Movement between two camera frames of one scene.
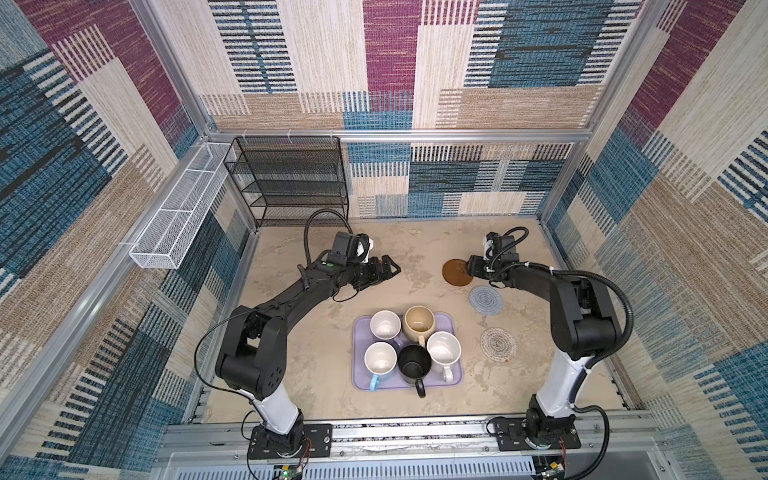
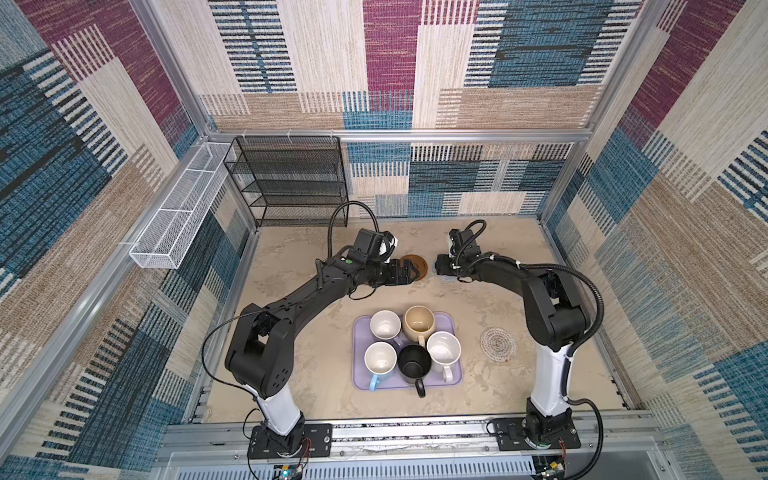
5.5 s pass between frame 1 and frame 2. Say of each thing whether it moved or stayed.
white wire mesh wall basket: stayed
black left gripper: moved
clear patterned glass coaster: stayed
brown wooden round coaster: moved
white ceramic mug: stayed
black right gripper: moved
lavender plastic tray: stayed
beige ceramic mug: stayed
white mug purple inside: stayed
